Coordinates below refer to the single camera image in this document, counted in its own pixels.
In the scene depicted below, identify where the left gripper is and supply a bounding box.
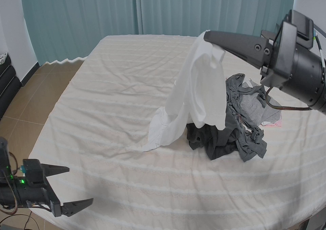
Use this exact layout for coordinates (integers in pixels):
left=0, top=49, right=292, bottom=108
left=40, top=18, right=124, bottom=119
left=14, top=163, right=94, bottom=218

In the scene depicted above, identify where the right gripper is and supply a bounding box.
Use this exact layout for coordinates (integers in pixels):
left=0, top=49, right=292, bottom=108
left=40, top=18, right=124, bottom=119
left=204, top=21, right=326, bottom=115

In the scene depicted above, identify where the white printed T-shirt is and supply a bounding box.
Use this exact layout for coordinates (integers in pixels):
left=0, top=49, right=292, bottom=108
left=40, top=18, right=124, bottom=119
left=141, top=30, right=227, bottom=152

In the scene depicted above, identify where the pile of clothes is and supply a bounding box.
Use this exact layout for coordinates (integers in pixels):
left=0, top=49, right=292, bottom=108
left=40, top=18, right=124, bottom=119
left=186, top=73, right=283, bottom=162

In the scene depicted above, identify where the bed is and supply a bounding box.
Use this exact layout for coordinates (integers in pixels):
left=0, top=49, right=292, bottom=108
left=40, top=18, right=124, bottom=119
left=28, top=34, right=326, bottom=230

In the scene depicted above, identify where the black chest of drawers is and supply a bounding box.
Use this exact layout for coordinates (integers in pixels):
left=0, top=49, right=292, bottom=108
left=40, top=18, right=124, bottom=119
left=0, top=53, right=22, bottom=120

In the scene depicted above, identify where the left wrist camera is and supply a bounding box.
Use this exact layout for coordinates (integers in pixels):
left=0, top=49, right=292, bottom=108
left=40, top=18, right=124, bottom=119
left=22, top=159, right=46, bottom=189

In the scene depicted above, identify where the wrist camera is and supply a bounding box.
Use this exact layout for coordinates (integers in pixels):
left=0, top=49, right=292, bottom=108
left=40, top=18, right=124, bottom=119
left=22, top=159, right=46, bottom=189
left=283, top=9, right=314, bottom=49

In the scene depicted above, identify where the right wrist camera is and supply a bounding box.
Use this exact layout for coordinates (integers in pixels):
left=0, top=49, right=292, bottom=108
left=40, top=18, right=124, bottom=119
left=283, top=9, right=314, bottom=49

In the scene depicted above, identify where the black cable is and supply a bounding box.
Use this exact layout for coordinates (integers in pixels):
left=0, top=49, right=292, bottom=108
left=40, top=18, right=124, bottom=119
left=264, top=86, right=313, bottom=111

